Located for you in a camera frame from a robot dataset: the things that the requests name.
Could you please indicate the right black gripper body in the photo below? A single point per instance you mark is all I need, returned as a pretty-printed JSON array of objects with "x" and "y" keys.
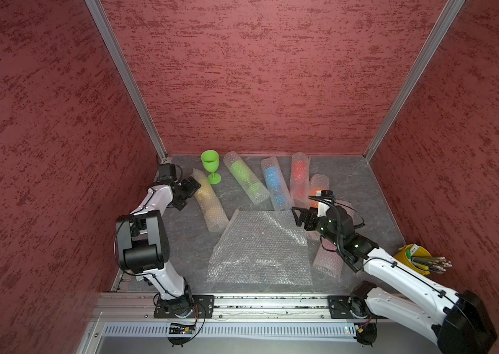
[{"x": 319, "y": 224}]

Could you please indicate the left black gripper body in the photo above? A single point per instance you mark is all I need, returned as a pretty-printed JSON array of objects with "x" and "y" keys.
[{"x": 186, "y": 189}]

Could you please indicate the bright green wine glass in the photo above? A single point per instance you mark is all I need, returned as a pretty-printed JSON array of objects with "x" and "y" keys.
[{"x": 210, "y": 161}]

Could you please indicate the yellow glass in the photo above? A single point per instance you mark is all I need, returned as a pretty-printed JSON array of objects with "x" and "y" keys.
[{"x": 212, "y": 210}]

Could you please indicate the clear bubble wrap sheet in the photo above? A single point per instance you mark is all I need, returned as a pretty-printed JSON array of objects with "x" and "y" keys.
[{"x": 261, "y": 247}]

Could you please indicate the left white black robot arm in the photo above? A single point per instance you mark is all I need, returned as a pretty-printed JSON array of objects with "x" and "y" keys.
[{"x": 142, "y": 248}]

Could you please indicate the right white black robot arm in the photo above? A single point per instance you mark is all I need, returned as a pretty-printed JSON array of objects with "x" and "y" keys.
[{"x": 455, "y": 322}]

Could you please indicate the pink glass in bubble wrap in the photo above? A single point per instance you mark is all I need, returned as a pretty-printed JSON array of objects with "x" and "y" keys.
[{"x": 329, "y": 262}]

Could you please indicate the orange glass in bubble wrap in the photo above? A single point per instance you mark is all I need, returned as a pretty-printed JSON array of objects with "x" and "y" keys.
[{"x": 317, "y": 183}]

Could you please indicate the red glass in bubble wrap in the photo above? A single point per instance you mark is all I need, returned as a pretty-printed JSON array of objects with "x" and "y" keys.
[{"x": 299, "y": 186}]

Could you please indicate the blue glass in bubble wrap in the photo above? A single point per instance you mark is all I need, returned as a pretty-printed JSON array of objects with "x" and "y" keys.
[{"x": 279, "y": 192}]

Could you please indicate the green glass in bubble wrap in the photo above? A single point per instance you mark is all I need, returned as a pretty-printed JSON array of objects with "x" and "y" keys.
[{"x": 251, "y": 185}]

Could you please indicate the yellow pen cup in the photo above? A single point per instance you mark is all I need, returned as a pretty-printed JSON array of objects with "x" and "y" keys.
[{"x": 404, "y": 256}]

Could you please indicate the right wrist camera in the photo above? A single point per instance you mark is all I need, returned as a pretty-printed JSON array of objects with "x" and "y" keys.
[{"x": 327, "y": 198}]

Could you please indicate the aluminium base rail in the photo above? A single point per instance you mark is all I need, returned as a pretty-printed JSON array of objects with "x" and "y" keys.
[{"x": 309, "y": 317}]

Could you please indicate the left aluminium corner post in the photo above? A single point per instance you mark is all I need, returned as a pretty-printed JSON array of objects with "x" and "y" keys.
[{"x": 109, "y": 38}]

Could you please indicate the aluminium corner post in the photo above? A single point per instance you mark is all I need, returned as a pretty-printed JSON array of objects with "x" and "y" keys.
[
  {"x": 444, "y": 22},
  {"x": 109, "y": 38}
]

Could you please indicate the right aluminium corner post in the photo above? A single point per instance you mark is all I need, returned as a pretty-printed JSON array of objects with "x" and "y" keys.
[{"x": 444, "y": 22}]

